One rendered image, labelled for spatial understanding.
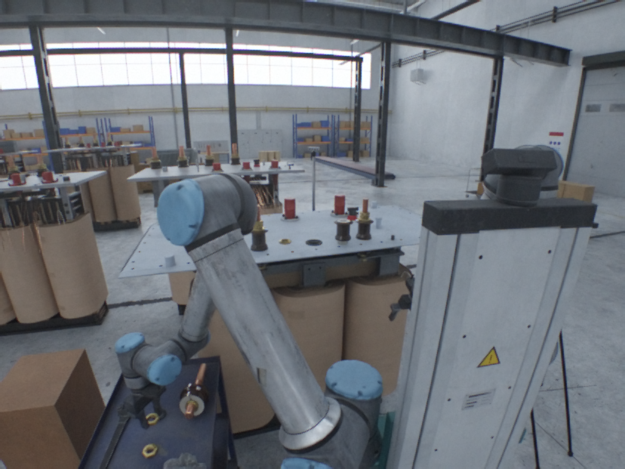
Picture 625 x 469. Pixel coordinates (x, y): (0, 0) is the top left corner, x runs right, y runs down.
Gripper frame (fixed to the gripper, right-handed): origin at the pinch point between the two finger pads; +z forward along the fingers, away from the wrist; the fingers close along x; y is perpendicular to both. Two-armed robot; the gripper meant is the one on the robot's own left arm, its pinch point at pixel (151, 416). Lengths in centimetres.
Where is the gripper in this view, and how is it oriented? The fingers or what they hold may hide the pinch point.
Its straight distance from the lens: 133.8
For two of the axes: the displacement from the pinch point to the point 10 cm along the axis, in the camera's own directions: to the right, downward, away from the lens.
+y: -9.4, -1.1, 3.2
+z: 0.0, 9.5, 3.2
